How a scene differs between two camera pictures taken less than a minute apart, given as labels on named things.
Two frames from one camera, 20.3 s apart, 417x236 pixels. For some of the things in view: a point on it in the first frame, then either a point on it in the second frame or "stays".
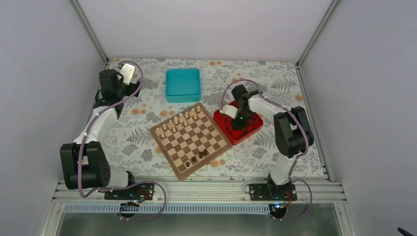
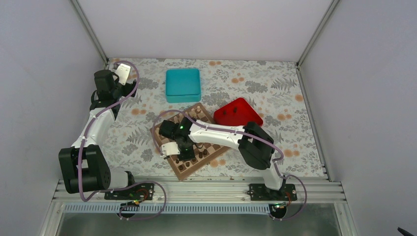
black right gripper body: [246, 115] → [190, 151]
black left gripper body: [133, 88] stays
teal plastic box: [183, 85] stays
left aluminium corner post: [84, 21] stays
